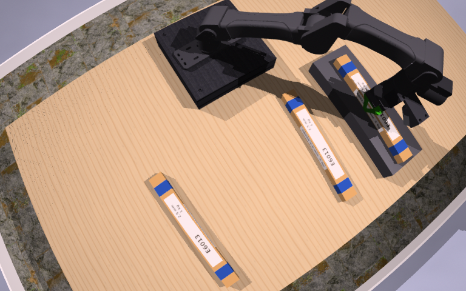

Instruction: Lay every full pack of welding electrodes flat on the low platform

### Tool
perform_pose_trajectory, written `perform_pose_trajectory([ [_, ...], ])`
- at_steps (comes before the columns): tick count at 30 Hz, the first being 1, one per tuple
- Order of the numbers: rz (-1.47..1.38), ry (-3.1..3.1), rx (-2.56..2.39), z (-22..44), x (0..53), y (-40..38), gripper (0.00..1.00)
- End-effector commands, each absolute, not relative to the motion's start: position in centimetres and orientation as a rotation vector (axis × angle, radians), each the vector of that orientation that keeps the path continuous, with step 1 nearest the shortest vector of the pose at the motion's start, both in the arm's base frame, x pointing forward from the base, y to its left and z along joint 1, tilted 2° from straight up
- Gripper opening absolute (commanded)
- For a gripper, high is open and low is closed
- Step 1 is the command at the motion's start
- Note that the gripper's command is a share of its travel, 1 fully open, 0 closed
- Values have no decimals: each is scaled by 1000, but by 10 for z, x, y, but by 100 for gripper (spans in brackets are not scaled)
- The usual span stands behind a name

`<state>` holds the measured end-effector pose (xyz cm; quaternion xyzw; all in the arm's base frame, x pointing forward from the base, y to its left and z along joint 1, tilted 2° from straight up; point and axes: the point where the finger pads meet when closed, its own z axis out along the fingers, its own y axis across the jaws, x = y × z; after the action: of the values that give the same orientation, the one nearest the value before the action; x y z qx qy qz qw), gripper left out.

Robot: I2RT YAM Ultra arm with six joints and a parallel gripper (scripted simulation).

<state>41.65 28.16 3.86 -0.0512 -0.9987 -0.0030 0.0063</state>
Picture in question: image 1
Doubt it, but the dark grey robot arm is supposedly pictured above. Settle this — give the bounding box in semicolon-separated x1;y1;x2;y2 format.
174;0;453;128

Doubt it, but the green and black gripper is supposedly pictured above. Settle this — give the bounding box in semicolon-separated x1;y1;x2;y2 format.
363;75;407;115

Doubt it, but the tan cardboard box with blue bands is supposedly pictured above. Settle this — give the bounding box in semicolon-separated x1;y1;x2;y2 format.
281;89;357;202

